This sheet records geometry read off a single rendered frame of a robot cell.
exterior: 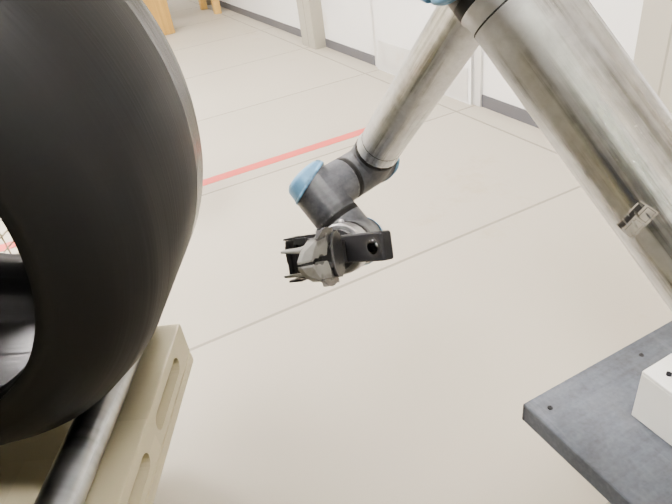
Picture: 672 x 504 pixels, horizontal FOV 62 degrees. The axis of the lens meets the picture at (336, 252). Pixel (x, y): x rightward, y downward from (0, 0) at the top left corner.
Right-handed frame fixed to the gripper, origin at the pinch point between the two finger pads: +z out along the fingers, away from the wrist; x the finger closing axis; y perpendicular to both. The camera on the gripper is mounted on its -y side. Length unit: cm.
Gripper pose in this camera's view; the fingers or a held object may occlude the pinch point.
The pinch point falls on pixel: (307, 264)
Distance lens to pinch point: 79.1
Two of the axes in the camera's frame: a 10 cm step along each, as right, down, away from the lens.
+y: -9.4, 1.0, 3.3
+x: -1.4, -9.9, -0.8
